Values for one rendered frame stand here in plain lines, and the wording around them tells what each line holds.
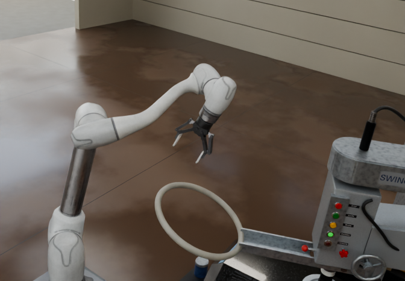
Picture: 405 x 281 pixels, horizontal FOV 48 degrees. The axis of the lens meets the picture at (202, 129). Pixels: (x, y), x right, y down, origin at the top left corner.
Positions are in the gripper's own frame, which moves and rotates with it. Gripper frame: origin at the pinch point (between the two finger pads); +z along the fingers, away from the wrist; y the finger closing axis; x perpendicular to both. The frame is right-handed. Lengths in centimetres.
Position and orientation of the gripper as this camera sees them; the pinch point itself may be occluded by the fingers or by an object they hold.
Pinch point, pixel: (186, 151)
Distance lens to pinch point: 214.1
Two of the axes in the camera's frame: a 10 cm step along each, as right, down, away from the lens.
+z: -4.7, 7.6, 4.4
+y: 8.0, 5.8, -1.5
